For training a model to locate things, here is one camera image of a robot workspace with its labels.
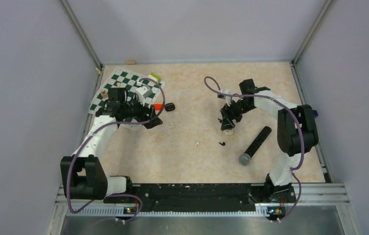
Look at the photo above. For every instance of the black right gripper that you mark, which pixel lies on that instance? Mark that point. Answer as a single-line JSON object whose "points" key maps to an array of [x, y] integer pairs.
{"points": [[227, 110]]}

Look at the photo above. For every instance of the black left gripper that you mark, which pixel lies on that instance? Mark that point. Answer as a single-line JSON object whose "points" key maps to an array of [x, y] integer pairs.
{"points": [[145, 111]]}

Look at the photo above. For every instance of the white earbud charging case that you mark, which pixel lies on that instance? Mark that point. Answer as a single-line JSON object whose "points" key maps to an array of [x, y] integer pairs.
{"points": [[228, 132]]}

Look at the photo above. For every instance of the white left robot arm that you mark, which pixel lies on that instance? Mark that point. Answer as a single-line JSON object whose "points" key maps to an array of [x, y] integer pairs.
{"points": [[82, 173]]}

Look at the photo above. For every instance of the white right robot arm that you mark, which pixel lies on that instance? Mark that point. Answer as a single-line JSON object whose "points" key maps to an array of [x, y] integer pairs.
{"points": [[296, 128]]}

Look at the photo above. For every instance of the black charging case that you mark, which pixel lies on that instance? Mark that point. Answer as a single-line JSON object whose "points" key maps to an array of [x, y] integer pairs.
{"points": [[169, 107]]}

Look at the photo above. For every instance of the orange red block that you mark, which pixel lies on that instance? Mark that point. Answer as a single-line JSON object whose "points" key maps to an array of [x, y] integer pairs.
{"points": [[158, 106]]}

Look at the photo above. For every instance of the black microphone grey head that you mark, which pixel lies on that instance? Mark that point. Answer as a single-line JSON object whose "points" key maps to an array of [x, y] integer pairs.
{"points": [[246, 157]]}

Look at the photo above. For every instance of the green white chessboard mat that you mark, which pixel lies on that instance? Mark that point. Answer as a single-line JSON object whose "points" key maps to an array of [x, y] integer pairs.
{"points": [[123, 78]]}

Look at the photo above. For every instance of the green white toy block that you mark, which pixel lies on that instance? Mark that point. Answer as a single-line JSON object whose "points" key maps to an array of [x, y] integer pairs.
{"points": [[155, 77]]}

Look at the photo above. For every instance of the small wooden cube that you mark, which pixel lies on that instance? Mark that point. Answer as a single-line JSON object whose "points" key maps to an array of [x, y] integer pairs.
{"points": [[104, 94]]}

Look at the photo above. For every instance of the wooden cork piece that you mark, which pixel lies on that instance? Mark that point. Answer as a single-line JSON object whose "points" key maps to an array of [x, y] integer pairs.
{"points": [[131, 62]]}

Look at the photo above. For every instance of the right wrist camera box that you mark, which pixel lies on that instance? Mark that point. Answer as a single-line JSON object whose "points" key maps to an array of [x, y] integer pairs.
{"points": [[225, 94]]}

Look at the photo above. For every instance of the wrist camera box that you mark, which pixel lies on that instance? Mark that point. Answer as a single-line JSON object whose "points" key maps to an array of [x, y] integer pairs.
{"points": [[142, 93], [225, 94]]}

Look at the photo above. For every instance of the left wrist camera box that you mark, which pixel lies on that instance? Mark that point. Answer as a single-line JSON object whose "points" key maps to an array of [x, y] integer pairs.
{"points": [[142, 93]]}

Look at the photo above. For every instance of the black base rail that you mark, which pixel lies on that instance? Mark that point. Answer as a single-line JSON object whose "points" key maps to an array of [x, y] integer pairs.
{"points": [[244, 197]]}

